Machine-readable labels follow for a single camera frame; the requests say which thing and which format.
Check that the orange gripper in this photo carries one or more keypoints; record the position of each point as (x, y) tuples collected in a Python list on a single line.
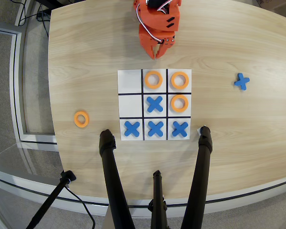
[(146, 40)]

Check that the white tic-tac-toe board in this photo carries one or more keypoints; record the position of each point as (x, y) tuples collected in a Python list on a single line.
[(131, 82)]

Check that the blue foam cross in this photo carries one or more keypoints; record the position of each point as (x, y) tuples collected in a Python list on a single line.
[(132, 128), (241, 81), (155, 128), (155, 104), (180, 129)]

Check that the short black tripod leg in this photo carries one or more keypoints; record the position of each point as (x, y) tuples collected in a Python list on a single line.
[(158, 198)]

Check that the thin black stand pole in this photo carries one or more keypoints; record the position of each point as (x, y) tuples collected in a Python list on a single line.
[(50, 200)]

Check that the grey metal floor frame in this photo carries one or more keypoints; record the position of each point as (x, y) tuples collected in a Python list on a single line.
[(15, 83)]

